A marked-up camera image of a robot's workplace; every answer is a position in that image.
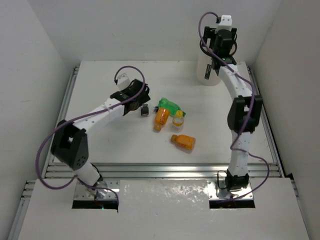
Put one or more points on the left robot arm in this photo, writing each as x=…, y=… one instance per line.
x=70, y=143

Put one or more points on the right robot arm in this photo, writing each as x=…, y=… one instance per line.
x=245, y=111

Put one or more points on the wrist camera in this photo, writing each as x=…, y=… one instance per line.
x=224, y=23
x=122, y=81

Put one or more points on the orange bottle brown cap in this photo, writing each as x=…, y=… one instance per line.
x=183, y=141

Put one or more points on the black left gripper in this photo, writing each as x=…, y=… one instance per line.
x=137, y=88

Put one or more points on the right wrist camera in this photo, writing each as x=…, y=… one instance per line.
x=224, y=23

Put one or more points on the aluminium table edge rail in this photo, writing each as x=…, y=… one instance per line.
x=164, y=171

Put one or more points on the green plastic bottle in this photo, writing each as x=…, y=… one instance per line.
x=169, y=105

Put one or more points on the white foam cover plate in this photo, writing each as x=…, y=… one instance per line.
x=157, y=196

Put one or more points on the clear bottle yellow cap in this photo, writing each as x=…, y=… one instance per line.
x=178, y=121

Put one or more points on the white bin black rim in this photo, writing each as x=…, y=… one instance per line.
x=205, y=73

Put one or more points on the left side rail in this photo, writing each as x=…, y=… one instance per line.
x=64, y=107

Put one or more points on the clear bottle black label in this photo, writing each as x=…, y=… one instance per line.
x=147, y=109

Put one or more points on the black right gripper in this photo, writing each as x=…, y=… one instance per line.
x=209, y=32

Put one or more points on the orange bottle fruit label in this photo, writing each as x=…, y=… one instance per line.
x=161, y=118

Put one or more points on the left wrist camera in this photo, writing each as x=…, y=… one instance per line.
x=122, y=81

